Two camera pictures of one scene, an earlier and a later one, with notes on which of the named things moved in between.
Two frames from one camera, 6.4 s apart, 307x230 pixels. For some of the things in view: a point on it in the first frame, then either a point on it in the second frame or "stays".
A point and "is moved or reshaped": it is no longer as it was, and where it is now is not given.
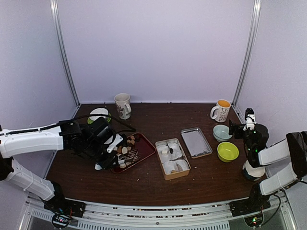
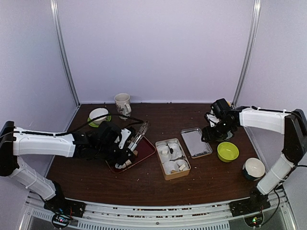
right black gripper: x=232 y=127 -> x=209 y=135
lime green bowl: x=227 y=151 stays
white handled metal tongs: x=132 y=156 is moved or reshaped
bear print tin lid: x=195 y=142 stays
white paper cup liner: x=170 y=165 stays
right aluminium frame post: x=252 y=43 stays
